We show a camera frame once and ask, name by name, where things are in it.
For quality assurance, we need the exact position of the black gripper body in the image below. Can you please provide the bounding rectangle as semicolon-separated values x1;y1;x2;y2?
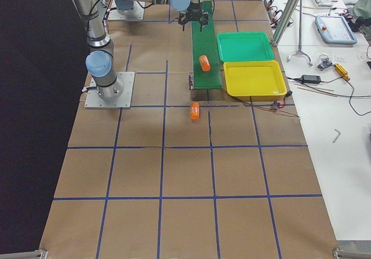
178;8;209;29

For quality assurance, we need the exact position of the orange 4680 cylinder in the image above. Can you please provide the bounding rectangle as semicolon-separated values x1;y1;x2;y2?
199;54;211;72
190;101;200;120

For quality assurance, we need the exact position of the green conveyor belt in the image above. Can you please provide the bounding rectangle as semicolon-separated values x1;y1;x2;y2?
190;1;222;90

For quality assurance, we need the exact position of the green plastic tray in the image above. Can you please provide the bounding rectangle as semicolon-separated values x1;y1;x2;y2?
217;32;274;62

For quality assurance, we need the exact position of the yellow plastic tray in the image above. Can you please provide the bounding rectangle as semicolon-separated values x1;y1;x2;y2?
223;60;288;100

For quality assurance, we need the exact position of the black power adapter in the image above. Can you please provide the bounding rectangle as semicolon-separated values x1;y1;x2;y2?
301;75;322;84

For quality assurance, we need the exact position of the teach pendant tablet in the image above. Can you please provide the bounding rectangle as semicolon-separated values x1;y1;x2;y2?
315;16;358;45

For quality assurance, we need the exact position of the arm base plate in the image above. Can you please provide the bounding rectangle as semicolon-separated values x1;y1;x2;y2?
84;72;135;109
108;5;144;21

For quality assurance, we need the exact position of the aluminium frame post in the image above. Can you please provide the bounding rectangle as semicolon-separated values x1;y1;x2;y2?
271;0;299;46

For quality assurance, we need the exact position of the red thin wire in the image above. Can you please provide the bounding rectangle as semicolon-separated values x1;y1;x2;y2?
234;92;301;119

